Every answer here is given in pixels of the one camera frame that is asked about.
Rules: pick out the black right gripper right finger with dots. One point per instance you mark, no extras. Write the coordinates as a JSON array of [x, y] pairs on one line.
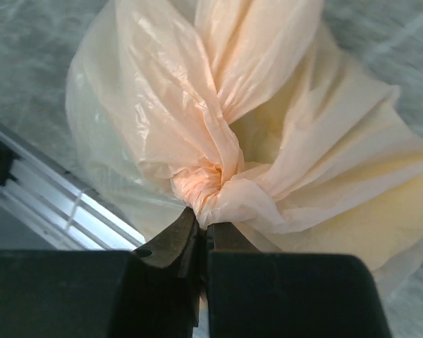
[[256, 294]]

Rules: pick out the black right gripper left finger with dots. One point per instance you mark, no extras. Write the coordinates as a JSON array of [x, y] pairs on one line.
[[152, 291]]

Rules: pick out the translucent orange plastic bag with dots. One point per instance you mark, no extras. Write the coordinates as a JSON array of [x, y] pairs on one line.
[[247, 112]]

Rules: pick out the aluminium front rail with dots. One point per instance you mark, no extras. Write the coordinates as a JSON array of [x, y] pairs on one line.
[[55, 204]]

